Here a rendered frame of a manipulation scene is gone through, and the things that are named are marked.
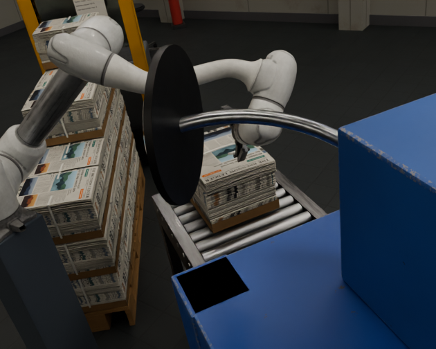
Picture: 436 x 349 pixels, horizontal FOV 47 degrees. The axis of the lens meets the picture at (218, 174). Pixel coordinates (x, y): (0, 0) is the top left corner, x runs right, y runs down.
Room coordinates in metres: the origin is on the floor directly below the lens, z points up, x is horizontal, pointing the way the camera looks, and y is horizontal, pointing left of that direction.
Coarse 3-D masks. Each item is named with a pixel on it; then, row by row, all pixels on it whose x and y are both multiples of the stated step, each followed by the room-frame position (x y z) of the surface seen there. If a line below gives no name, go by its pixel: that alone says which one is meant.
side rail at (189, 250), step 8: (152, 200) 1.81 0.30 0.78; (160, 200) 1.77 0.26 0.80; (160, 208) 1.71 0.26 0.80; (168, 208) 1.70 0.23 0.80; (160, 216) 1.73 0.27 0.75; (168, 216) 1.65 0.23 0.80; (176, 216) 1.64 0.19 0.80; (168, 224) 1.59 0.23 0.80; (176, 224) 1.58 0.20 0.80; (168, 232) 1.63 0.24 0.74; (176, 232) 1.53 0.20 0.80; (184, 232) 1.52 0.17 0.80; (176, 240) 1.49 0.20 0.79; (184, 240) 1.47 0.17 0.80; (176, 248) 1.53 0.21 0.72; (184, 248) 1.43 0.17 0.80; (192, 248) 1.42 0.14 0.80; (184, 256) 1.42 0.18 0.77; (192, 256) 1.38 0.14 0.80; (200, 256) 1.37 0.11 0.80; (184, 264) 1.46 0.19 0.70; (192, 264) 1.34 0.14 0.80; (200, 264) 1.33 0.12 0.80
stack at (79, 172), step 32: (64, 160) 2.25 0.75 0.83; (96, 160) 2.18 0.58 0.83; (128, 160) 2.89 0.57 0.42; (32, 192) 1.98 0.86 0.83; (64, 192) 1.94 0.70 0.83; (96, 192) 1.97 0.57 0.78; (128, 192) 2.61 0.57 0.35; (64, 224) 1.85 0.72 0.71; (96, 224) 1.85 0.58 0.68; (128, 224) 2.38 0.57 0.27; (64, 256) 1.86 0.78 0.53; (96, 256) 1.86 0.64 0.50; (128, 256) 2.15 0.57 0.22; (96, 288) 1.85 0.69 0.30; (96, 320) 1.85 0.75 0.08; (128, 320) 1.85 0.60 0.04
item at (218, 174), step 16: (208, 160) 1.64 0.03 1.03; (224, 160) 1.62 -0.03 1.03; (256, 160) 1.58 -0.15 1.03; (272, 160) 1.56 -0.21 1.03; (208, 176) 1.52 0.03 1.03; (224, 176) 1.50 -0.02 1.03; (240, 176) 1.52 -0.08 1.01; (256, 176) 1.54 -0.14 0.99; (272, 176) 1.56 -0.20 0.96; (208, 192) 1.48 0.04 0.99; (224, 192) 1.50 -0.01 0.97; (240, 192) 1.52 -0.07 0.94; (256, 192) 1.55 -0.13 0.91; (272, 192) 1.56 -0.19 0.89; (208, 208) 1.49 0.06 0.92; (224, 208) 1.50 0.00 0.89; (240, 208) 1.52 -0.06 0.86
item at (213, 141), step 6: (228, 126) 1.90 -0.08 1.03; (204, 132) 1.87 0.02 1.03; (210, 132) 1.86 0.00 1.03; (216, 132) 1.85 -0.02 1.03; (222, 132) 1.84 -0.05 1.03; (228, 132) 1.84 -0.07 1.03; (204, 138) 1.81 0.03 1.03; (210, 138) 1.81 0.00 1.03; (216, 138) 1.80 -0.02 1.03; (222, 138) 1.79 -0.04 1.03; (228, 138) 1.78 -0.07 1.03; (204, 144) 1.77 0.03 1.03; (210, 144) 1.76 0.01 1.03; (216, 144) 1.76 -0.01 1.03; (222, 144) 1.75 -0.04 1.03; (204, 150) 1.72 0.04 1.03
